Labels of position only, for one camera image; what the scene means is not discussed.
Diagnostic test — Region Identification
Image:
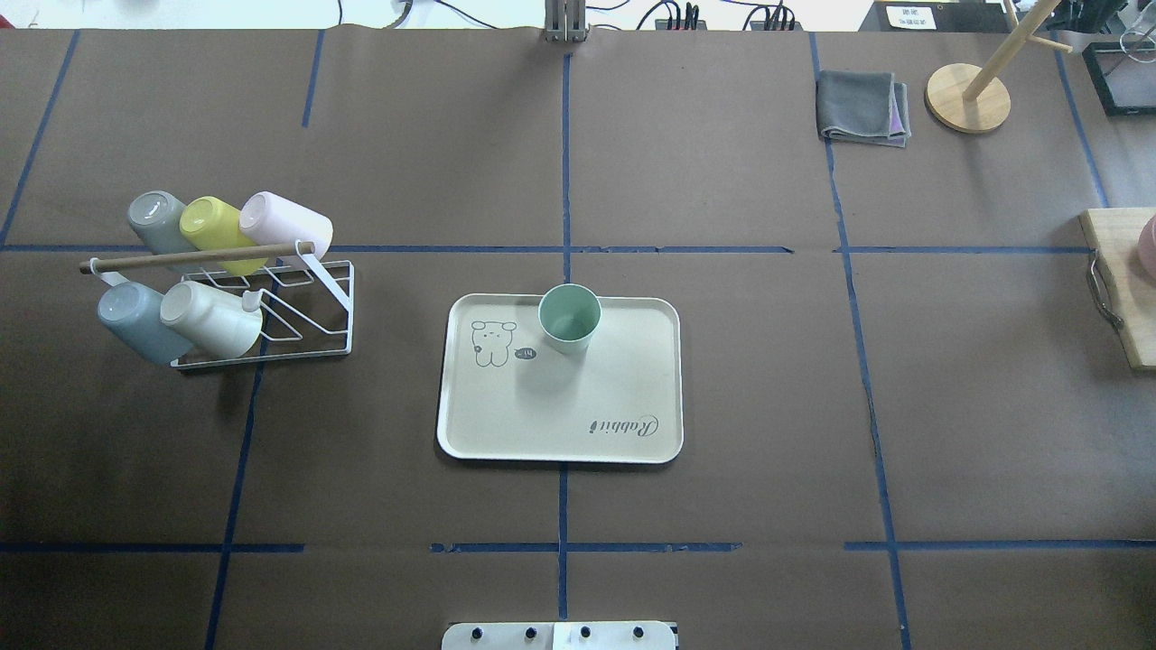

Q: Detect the grey folded cloth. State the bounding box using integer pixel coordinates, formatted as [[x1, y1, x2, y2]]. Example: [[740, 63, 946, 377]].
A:
[[815, 71, 911, 148]]

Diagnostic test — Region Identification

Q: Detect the grey cup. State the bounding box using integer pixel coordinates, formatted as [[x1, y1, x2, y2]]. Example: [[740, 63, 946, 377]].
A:
[[126, 190, 199, 254]]

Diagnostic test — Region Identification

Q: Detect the aluminium frame post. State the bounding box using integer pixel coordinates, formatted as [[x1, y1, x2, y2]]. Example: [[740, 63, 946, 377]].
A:
[[544, 0, 590, 42]]

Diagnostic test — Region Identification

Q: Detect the black box with label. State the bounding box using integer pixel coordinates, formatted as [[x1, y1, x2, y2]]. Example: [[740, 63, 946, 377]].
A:
[[859, 1, 1009, 34]]

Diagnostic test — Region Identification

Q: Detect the white cup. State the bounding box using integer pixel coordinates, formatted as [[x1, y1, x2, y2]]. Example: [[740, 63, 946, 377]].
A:
[[160, 281, 264, 359]]

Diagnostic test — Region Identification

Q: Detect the cream rabbit tray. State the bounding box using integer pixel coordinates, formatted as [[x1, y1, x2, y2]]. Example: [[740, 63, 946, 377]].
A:
[[436, 293, 683, 464]]

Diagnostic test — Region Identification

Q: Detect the wooden cutting board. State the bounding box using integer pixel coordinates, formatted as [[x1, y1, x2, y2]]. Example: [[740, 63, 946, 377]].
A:
[[1079, 207, 1155, 371]]

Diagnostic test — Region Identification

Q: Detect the green cup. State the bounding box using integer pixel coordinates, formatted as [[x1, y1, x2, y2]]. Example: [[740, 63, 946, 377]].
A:
[[538, 283, 602, 355]]

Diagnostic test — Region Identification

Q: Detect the yellow cup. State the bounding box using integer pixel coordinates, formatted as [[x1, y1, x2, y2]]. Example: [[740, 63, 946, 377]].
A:
[[179, 195, 255, 251]]

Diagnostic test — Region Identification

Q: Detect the light blue cup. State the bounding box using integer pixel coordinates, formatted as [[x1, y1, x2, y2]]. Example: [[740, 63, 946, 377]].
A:
[[98, 283, 193, 365]]

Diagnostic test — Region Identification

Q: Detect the dark metal tray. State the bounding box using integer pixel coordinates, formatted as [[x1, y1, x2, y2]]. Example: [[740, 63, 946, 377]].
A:
[[1082, 42, 1155, 116]]

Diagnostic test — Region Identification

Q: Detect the pink bowl with ice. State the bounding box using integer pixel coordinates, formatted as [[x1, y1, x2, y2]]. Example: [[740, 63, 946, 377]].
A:
[[1136, 215, 1156, 281]]

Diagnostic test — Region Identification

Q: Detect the white wire cup rack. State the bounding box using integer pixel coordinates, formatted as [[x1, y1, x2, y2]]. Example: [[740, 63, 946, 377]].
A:
[[79, 241, 356, 371]]

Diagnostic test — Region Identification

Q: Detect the wooden mug tree stand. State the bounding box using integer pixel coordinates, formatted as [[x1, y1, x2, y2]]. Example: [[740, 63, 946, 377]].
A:
[[924, 1, 1074, 135]]

